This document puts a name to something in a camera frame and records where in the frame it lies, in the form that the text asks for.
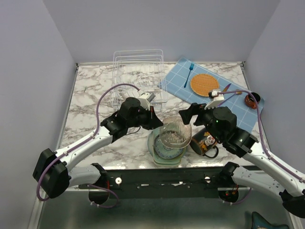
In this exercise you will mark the white wire dish rack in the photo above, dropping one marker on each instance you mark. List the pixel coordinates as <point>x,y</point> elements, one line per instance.
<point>142,68</point>

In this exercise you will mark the blue floral ceramic plate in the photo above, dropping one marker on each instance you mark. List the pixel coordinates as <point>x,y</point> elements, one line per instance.
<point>165,152</point>

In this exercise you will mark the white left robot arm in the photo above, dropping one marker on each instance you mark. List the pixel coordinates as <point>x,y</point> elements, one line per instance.
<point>56,171</point>

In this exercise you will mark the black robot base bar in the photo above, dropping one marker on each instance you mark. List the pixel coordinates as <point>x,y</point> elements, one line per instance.
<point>167,183</point>

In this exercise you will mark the teal square ceramic plate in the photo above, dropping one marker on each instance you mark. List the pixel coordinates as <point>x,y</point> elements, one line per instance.
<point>175,162</point>

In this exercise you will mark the small brown clay cup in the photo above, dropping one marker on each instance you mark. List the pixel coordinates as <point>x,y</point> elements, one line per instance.
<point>253,100</point>

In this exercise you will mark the dark teal star object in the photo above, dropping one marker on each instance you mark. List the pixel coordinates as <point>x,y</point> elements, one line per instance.
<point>259,222</point>

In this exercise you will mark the round woven wicker plate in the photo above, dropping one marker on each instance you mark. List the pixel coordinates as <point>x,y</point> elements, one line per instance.
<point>202,84</point>

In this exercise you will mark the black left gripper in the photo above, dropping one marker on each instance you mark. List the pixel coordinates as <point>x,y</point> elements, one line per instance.
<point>153,121</point>

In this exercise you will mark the iridescent rainbow knife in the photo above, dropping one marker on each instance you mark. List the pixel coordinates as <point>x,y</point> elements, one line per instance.
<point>226,88</point>

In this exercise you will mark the clear textured glass plate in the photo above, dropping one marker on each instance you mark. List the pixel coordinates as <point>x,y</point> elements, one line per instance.
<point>174,133</point>

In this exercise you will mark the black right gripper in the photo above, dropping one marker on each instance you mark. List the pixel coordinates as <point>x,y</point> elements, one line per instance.
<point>187,114</point>

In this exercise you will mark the blue metal fork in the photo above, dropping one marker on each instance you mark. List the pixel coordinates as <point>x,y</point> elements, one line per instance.
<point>190,70</point>

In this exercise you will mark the iridescent rainbow spoon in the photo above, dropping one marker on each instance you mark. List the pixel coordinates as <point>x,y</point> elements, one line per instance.
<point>236,93</point>

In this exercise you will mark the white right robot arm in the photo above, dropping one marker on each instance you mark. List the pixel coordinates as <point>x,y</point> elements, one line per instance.
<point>284,180</point>

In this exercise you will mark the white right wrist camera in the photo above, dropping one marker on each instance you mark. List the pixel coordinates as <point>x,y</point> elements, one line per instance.
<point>216,98</point>

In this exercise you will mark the black skull pattern mug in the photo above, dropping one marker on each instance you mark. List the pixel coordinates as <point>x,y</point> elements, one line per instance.
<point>202,142</point>

